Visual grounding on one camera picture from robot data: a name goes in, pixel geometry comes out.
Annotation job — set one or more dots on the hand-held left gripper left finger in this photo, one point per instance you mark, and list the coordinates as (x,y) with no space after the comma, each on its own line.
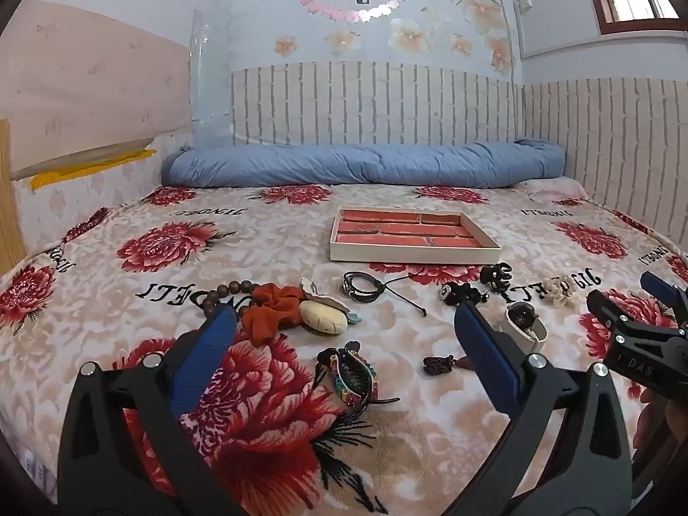
(204,355)

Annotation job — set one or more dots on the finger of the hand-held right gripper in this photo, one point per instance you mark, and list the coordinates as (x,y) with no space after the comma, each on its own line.
(613,309)
(662,287)

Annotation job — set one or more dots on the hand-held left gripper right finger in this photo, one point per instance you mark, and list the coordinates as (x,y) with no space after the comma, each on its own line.
(486,355)

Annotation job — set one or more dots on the white band wristwatch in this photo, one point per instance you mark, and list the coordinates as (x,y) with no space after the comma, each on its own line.
(529,333)

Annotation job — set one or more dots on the dark braided knot hair clip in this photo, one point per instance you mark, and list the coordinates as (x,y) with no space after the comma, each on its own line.
(438,364)

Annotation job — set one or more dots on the orange scrunchie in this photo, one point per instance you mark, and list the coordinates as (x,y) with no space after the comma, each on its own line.
(271,309)

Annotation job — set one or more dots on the white yellow plush hair clip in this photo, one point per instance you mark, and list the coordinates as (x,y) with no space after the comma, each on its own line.
(322,317)

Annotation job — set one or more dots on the brick-print jewelry tray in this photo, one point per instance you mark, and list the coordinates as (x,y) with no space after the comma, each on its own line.
(411,234)

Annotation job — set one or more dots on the person's right hand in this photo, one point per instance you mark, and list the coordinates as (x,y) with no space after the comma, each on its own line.
(653,414)

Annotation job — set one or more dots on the white flower hair clip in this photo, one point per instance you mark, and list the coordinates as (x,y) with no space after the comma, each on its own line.
(558,291)

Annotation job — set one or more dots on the red floral blanket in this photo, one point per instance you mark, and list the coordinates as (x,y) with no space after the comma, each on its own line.
(161,290)

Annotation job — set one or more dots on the black hair claw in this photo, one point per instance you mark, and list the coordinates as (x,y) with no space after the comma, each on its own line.
(495,275)

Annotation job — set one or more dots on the pink pillow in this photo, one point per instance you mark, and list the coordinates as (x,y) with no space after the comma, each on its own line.
(553,187)

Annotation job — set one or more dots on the yellow cloth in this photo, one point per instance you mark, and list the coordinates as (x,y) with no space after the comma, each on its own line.
(80,169)

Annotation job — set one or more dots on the rolled blue duvet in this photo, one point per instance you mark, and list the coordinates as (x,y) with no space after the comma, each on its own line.
(365,164)

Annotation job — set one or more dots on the clear plastic sheet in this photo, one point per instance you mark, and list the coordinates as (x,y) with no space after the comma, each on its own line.
(207,80)

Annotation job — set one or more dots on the wooden bed post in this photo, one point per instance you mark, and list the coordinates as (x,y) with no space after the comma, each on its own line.
(9,199)

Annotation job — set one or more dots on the white wall hook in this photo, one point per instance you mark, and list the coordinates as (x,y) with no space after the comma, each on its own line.
(524,2)

